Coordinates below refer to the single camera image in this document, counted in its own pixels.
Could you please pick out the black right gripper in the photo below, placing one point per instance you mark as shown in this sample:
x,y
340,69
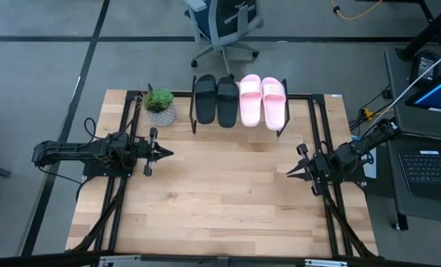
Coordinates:
x,y
316,168

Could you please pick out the silver metal bracket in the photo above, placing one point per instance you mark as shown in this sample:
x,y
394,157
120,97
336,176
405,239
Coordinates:
x,y
325,263
120,260

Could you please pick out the white sticker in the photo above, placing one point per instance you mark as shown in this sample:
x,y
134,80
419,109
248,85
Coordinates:
x,y
336,95

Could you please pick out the black desk leg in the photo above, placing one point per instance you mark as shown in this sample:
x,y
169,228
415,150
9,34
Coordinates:
x,y
427,33

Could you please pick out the pink slide sandal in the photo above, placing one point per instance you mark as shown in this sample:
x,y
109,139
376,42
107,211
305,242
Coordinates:
x,y
274,105
250,100

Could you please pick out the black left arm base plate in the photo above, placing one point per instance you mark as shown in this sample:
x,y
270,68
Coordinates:
x,y
94,172

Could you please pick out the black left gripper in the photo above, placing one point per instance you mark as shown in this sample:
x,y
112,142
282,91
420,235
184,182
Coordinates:
x,y
146,150

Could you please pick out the black side desk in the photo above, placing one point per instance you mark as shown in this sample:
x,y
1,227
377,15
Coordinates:
x,y
398,74

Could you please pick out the black power adapter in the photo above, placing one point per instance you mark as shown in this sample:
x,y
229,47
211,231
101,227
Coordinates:
x,y
424,68

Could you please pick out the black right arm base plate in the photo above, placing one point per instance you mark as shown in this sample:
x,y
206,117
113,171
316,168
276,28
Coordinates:
x,y
353,177

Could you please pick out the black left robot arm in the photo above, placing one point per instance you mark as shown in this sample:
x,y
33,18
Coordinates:
x,y
75,150

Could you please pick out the black aluminium table frame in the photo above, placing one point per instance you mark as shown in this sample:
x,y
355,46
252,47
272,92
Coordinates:
x,y
316,98

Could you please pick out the wooden shelf black metal frame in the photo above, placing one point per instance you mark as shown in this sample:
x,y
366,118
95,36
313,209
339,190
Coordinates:
x,y
193,104

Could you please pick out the black slide sandal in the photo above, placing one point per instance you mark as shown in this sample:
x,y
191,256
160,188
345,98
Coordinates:
x,y
227,104
205,100

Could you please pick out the black crossbar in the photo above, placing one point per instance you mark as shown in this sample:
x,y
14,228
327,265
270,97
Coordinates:
x,y
38,260

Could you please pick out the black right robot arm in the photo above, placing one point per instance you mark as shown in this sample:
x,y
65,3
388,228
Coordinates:
x,y
361,146

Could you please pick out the black laptop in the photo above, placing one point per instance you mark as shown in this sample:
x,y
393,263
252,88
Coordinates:
x,y
427,170

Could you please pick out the monitor with blue screen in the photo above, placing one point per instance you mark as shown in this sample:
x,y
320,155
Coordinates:
x,y
438,94

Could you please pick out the grey blue office chair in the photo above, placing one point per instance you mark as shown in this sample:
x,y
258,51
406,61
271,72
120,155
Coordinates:
x,y
225,26

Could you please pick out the yellow plug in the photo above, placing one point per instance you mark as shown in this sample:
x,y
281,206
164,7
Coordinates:
x,y
367,113

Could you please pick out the light grey box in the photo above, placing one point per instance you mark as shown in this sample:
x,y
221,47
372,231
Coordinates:
x,y
370,168

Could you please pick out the green succulent in white pot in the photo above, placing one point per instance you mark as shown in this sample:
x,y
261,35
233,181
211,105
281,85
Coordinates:
x,y
161,111

